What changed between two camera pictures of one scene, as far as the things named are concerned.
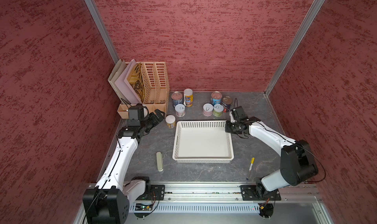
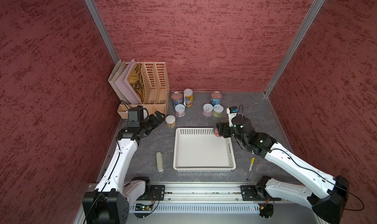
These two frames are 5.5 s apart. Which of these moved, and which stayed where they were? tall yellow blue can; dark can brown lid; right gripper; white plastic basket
Moved: white plastic basket; dark can brown lid
Stayed: tall yellow blue can; right gripper
